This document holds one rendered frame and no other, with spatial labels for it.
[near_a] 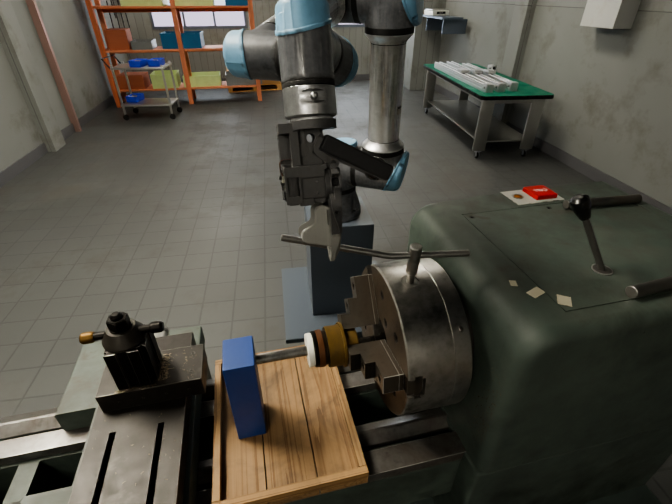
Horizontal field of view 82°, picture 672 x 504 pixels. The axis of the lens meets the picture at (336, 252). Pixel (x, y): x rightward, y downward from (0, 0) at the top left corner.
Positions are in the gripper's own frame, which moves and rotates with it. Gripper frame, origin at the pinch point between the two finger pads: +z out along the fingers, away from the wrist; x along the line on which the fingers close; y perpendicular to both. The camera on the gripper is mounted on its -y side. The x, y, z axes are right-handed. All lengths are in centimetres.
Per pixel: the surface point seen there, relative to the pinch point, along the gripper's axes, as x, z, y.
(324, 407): -19.4, 42.3, 1.6
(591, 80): -317, -63, -355
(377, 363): -3.7, 23.5, -7.0
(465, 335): 1.2, 18.2, -22.2
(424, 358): 1.9, 20.7, -13.9
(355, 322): -13.2, 19.2, -5.6
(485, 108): -361, -45, -259
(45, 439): -28, 42, 63
